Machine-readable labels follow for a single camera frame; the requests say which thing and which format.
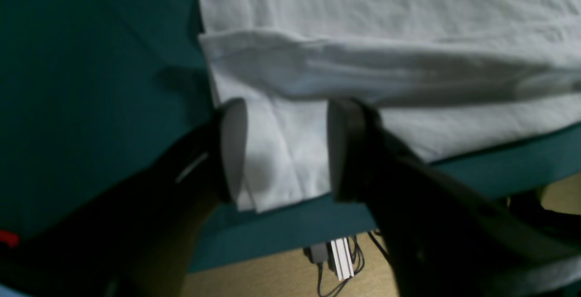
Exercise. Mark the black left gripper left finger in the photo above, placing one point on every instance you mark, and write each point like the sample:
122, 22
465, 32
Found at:
89, 252

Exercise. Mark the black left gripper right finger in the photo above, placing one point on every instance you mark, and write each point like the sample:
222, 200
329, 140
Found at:
443, 239

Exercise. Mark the white T-shirt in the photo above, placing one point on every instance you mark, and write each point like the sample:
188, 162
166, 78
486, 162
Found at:
449, 77

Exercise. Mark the orange black clamp bottom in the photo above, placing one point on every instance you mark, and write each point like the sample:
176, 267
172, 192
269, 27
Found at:
9, 240

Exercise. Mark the teal table cloth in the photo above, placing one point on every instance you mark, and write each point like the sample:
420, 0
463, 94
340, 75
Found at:
92, 91

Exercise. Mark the aluminium frame rail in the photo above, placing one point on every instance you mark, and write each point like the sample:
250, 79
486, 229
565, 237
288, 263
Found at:
341, 256

